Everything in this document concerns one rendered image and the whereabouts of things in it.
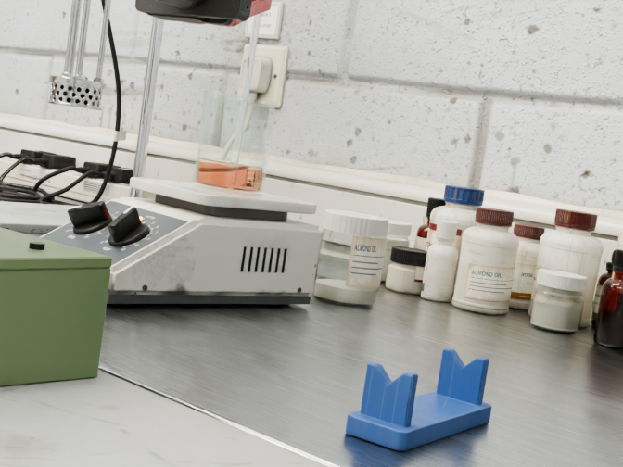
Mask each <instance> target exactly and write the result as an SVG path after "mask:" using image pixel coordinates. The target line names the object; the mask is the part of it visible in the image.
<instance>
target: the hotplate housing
mask: <svg viewBox="0 0 623 467"><path fill-rule="evenodd" d="M109 201H115V202H119V203H122V204H125V205H129V206H135V207H136V208H142V209H145V210H149V211H153V212H156V213H159V214H163V215H167V216H170V217H174V218H177V219H180V220H184V221H188V222H187V223H186V224H184V225H183V226H181V227H179V228H177V229H176V230H174V231H172V232H170V233H168V234H166V235H164V236H163V237H161V238H160V239H158V240H157V241H155V242H153V243H151V244H150V245H148V246H145V247H144V248H142V249H140V250H138V251H137V252H135V253H133V254H132V255H131V256H129V257H127V258H125V259H123V260H121V261H119V262H117V263H116V264H114V265H111V267H110V269H111V272H110V279H109V287H108V300H107V303H108V304H113V305H119V306H128V305H130V304H275V305H280V306H288V305H290V304H310V300H311V297H309V293H312V292H313V288H314V282H315V275H316V269H317V262H318V257H319V250H320V244H321V237H322V232H321V231H318V229H319V226H317V225H313V224H309V223H305V222H301V221H294V220H290V219H288V218H287V213H288V212H278V211H267V210H256V209H244V208H222V207H212V206H205V205H199V204H196V203H192V202H188V201H184V200H181V199H177V198H172V197H168V196H162V195H158V194H156V197H155V199H147V198H136V197H125V196H123V197H121V198H119V199H116V198H113V199H111V200H109ZM109 201H108V202H109ZM106 203H107V202H106Z"/></svg>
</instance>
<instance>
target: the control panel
mask: <svg viewBox="0 0 623 467"><path fill-rule="evenodd" d="M106 205H107V208H108V212H109V214H110V215H111V217H112V220H113V221H114V220H115V219H116V218H117V217H118V216H120V215H121V214H122V212H124V211H125V210H126V209H127V208H130V207H131V206H129V205H125V204H122V203H119V202H115V201H109V202H107V203H106ZM137 211H138V214H139V216H140V217H142V218H143V219H142V220H141V222H142V223H144V224H146V225H147V226H148V228H149V233H148V235H147V236H145V237H144V238H143V239H141V240H139V241H137V242H135V243H133V244H130V245H127V246H111V245H110V244H109V242H108V238H109V236H110V232H109V229H108V227H107V226H106V227H104V228H103V229H101V230H98V231H96V232H93V233H88V234H76V233H74V231H73V225H72V223H71V222H69V223H67V224H66V225H64V226H62V227H60V228H58V229H56V230H55V231H53V232H51V233H49V234H47V235H45V236H43V237H41V238H43V239H46V240H50V241H54V242H57V243H60V244H64V245H68V246H74V247H78V248H81V249H84V250H88V251H92V252H95V253H99V254H102V255H106V256H110V257H112V263H111V265H114V264H116V263H117V262H119V261H121V260H123V259H125V258H127V257H129V256H131V255H132V254H133V253H135V252H137V251H138V250H140V249H142V248H144V247H145V246H148V245H150V244H151V243H153V242H155V241H157V240H158V239H160V238H161V237H163V236H164V235H166V234H169V233H170V232H172V231H174V230H176V229H177V228H179V227H181V226H183V225H184V224H186V223H187V222H188V221H184V220H180V219H177V218H174V217H170V216H167V215H163V214H159V213H156V212H153V211H149V210H145V209H142V208H137Z"/></svg>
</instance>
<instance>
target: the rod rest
mask: <svg viewBox="0 0 623 467"><path fill-rule="evenodd" d="M489 361H490V360H489V359H488V358H484V357H480V358H476V359H474V360H472V361H471V362H470V363H468V364H467V365H465V366H464V364H463V362H462V360H461V359H460V357H459V355H458V354H457V352H456V350H454V349H451V348H444V349H443V351H442V358H441V364H440V369H439V380H438V386H437V391H434V392H430V393H426V394H423V395H420V396H415V392H416V387H417V381H418V375H417V373H413V372H407V373H404V374H403V375H401V376H400V377H398V378H397V379H396V380H394V381H393V382H391V380H390V378H389V377H388V374H387V373H386V371H385V369H384V367H383V366H382V365H381V364H380V363H377V362H374V361H373V362H369V363H367V369H366V375H365V381H364V388H363V394H362V405H361V410H358V411H354V412H352V413H349V414H348V418H347V424H346V434H348V435H352V436H355V437H358V438H360V439H363V440H366V441H369V442H372V443H375V444H377V445H380V446H383V447H386V448H391V449H394V450H397V451H406V450H409V449H412V448H417V447H420V446H422V445H424V444H427V443H430V442H433V441H436V440H439V439H441V438H444V437H447V436H450V435H454V434H457V433H460V432H462V431H465V430H468V429H471V428H474V427H477V426H480V425H482V424H485V423H488V422H489V421H490V414H491V405H490V404H489V403H485V402H482V401H483V396H484V390H485V384H486V379H487V372H488V367H489Z"/></svg>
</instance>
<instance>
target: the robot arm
mask: <svg viewBox="0 0 623 467"><path fill-rule="evenodd" d="M271 4H272V0H257V1H256V0H135V8H136V10H137V11H140V12H143V13H146V14H148V15H149V16H152V17H155V18H158V19H163V20H170V21H181V22H186V23H190V24H212V25H215V26H226V27H234V26H236V25H238V24H240V23H241V22H243V21H246V20H248V19H249V18H251V17H253V16H256V15H258V14H260V13H263V12H265V11H268V10H270V9H271Z"/></svg>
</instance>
